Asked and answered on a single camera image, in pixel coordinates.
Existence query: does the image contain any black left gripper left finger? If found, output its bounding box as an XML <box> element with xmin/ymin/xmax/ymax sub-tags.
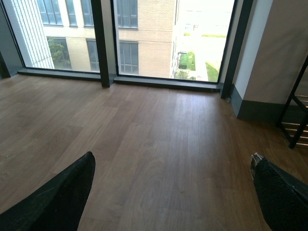
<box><xmin>0</xmin><ymin>152</ymin><xmax>95</xmax><ymax>231</ymax></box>

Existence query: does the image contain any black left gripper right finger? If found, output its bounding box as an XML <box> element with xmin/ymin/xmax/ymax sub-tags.
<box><xmin>250</xmin><ymin>153</ymin><xmax>308</xmax><ymax>231</ymax></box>

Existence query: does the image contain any black metal shoe rack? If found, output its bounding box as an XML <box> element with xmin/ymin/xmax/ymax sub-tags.
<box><xmin>276</xmin><ymin>59</ymin><xmax>308</xmax><ymax>149</ymax></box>

